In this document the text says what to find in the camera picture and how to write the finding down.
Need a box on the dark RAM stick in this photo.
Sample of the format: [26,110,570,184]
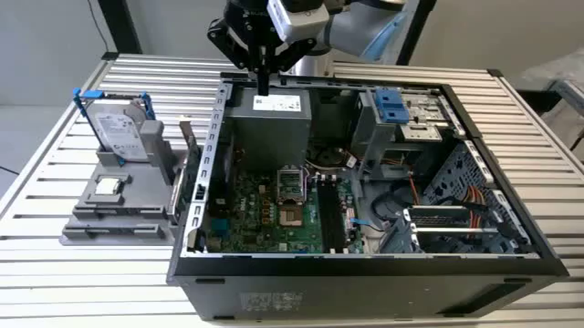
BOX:
[84,227,149,236]
[93,207,142,215]

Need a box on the green graphics card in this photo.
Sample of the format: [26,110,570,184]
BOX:
[165,118,205,227]

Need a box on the black RAM slot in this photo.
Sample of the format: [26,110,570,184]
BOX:
[327,174,344,254]
[321,174,338,254]
[316,174,332,254]

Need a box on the blue plastic drive latch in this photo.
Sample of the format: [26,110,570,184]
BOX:
[372,87,408,124]

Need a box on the orange yellow red wire bundle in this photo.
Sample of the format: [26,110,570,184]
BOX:
[458,185,487,237]

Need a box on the plastic covered shelf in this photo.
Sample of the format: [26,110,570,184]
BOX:
[517,46,584,153]

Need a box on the hard disk in blue carrier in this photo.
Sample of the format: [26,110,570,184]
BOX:
[72,87,154,167]

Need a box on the black PC case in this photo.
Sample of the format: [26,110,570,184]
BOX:
[164,70,570,322]

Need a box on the CPU socket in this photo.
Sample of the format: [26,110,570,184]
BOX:
[276,202,305,229]

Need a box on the black cooling fan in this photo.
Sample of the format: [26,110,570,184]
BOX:
[211,135,237,206]

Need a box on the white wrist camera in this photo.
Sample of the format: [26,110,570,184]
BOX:
[265,0,330,41]

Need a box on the grey parts rack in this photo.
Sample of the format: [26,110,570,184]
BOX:
[61,119,192,247]

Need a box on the green motherboard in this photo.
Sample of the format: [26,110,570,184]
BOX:
[205,167,366,255]

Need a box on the grey power supply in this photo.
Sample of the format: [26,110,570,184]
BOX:
[221,87,313,172]

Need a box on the wire locking lever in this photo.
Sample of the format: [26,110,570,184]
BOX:
[300,167,312,203]

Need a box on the black metal bracket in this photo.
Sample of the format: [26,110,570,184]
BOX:
[514,87,562,113]

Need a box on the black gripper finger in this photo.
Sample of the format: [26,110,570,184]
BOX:
[263,38,317,96]
[207,20,263,96]

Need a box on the black vertical post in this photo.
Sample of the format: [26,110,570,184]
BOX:
[395,0,438,66]
[96,0,142,55]

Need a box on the silver drive cage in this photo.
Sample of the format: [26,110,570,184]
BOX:
[350,87,458,180]

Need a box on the power supply wire bundle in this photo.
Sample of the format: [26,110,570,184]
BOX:
[303,145,366,172]

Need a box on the metal socket cover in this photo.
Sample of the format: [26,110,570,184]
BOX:
[275,166,305,203]

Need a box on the thick black cable bundle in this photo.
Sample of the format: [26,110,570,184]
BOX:
[370,189,414,229]

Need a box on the silver disk bay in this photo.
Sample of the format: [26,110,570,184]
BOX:
[378,204,525,256]

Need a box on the silver CPU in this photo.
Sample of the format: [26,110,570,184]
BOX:
[92,176,125,196]

